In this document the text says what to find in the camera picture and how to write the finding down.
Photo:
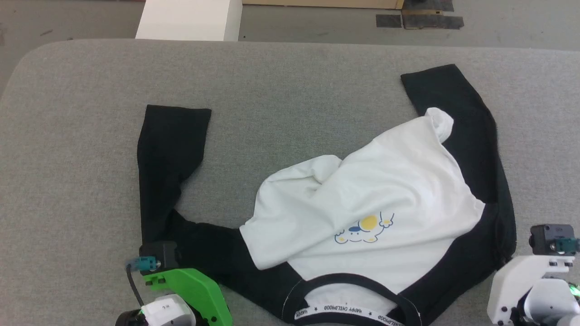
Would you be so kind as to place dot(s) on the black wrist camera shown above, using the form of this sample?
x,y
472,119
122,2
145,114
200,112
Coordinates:
x,y
550,239
163,253

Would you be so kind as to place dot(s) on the white rectangular pillar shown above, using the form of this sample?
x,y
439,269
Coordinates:
x,y
188,20

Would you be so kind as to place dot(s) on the white black long-sleeve shirt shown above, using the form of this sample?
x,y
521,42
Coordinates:
x,y
385,190

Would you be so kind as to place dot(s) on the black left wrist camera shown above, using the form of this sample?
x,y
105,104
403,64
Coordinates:
x,y
163,253

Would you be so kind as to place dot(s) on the light wooden panel frame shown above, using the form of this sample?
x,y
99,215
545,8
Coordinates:
x,y
317,3

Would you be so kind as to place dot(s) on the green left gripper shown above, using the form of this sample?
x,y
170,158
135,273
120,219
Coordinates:
x,y
195,287

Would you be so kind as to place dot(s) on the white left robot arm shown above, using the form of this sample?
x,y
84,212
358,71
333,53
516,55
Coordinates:
x,y
163,313

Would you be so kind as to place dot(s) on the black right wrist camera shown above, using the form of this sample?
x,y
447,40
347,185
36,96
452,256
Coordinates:
x,y
550,239

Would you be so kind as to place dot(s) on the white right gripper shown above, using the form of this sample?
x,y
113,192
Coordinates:
x,y
514,280

